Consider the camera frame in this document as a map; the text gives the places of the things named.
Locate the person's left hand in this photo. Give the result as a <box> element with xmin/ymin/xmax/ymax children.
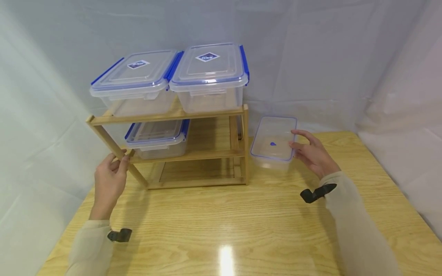
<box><xmin>90</xmin><ymin>153</ymin><xmax>131</xmax><ymax>221</ymax></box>

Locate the black wrist band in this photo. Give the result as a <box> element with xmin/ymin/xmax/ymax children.
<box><xmin>107</xmin><ymin>228</ymin><xmax>133</xmax><ymax>243</ymax></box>
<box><xmin>299</xmin><ymin>183</ymin><xmax>338</xmax><ymax>204</ymax></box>

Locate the clear container blue clip lid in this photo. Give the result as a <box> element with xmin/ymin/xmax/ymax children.
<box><xmin>168</xmin><ymin>42</ymin><xmax>250</xmax><ymax>114</ymax></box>
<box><xmin>89</xmin><ymin>49</ymin><xmax>184</xmax><ymax>118</ymax></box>
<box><xmin>124</xmin><ymin>119</ymin><xmax>191</xmax><ymax>160</ymax></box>

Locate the clear container without clips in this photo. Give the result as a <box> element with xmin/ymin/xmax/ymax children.
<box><xmin>249</xmin><ymin>116</ymin><xmax>299</xmax><ymax>171</ymax></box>

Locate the person's left forearm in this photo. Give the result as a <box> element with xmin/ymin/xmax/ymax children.
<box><xmin>65</xmin><ymin>219</ymin><xmax>115</xmax><ymax>276</ymax></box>

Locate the person's right hand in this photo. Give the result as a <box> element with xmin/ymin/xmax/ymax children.
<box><xmin>288</xmin><ymin>129</ymin><xmax>342</xmax><ymax>180</ymax></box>

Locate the wooden three-tier shelf rack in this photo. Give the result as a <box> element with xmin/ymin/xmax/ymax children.
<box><xmin>86</xmin><ymin>103</ymin><xmax>250</xmax><ymax>191</ymax></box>

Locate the person's right forearm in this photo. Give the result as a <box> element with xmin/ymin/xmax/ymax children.
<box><xmin>318</xmin><ymin>171</ymin><xmax>404</xmax><ymax>276</ymax></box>

